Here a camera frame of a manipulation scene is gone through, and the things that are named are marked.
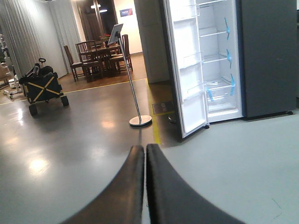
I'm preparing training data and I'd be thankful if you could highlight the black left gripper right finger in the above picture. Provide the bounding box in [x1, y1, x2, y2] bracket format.
[146, 144, 242, 224]

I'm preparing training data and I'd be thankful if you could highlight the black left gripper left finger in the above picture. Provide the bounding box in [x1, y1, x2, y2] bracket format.
[63, 145, 145, 224]

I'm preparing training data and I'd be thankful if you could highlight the clear fridge crisper drawer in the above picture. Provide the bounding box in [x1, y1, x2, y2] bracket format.
[207, 86, 236, 113]

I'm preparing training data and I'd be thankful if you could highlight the white fridge door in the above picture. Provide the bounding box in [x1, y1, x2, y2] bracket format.
[163, 0, 209, 139]

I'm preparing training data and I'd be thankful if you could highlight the open white fridge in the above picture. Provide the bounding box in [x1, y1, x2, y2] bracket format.
[196, 0, 242, 123]

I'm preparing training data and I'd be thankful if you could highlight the yellow floor tape line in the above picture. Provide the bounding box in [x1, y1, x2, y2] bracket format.
[0, 78, 176, 144]

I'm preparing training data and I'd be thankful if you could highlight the clear lower door bin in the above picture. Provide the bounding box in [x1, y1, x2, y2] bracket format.
[183, 82, 205, 100]

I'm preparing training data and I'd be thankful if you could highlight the clear door bin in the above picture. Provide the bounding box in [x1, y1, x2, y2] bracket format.
[171, 4, 200, 21]
[183, 82, 205, 100]
[178, 51, 203, 69]

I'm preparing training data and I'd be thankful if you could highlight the blue tape strip drawer left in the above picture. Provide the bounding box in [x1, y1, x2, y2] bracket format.
[206, 87, 214, 102]

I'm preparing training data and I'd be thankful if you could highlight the white paper manual bag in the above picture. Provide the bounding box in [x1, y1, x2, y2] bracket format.
[206, 79, 221, 86]

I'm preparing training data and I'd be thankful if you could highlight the blue tape strip lower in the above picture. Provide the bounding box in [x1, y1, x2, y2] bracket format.
[230, 74, 236, 96]

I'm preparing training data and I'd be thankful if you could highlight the blue tape strip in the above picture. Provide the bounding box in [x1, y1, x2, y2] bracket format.
[230, 74, 236, 96]
[227, 49, 232, 68]
[224, 17, 230, 40]

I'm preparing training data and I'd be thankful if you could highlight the clear middle door bin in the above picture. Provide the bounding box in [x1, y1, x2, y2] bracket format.
[178, 51, 203, 69]

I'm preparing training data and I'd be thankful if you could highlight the wooden dining chair right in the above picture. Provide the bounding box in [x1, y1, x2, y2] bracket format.
[109, 34, 134, 73]

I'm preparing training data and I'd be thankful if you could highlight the wooden dining chair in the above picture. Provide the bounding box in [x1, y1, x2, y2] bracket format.
[64, 45, 85, 82]
[76, 41, 102, 82]
[109, 34, 134, 73]

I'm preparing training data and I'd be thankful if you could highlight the black yellow folding wagon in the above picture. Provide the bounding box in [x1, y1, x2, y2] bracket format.
[19, 58, 69, 116]

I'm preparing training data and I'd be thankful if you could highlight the dark wooden dining table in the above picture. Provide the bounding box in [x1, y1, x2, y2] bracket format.
[92, 44, 121, 76]

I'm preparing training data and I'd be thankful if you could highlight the wooden dining chair front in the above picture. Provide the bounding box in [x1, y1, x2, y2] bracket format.
[76, 41, 102, 82]

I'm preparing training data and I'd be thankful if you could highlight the wooden dining chair left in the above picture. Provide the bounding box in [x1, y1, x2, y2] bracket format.
[64, 45, 85, 82]

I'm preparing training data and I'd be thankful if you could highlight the blue tape strip middle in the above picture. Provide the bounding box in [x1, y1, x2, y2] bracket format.
[227, 49, 232, 68]

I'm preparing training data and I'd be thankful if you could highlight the silver floor stand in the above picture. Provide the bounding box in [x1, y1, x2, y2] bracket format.
[108, 23, 152, 126]

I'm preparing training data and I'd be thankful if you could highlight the blue tape strip top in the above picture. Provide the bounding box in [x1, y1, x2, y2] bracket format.
[224, 17, 230, 40]

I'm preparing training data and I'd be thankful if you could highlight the clear upper door bin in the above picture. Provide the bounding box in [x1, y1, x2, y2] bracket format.
[171, 4, 200, 21]

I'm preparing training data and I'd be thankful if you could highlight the blue wall sign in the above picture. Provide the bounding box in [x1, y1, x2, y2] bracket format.
[120, 8, 133, 17]

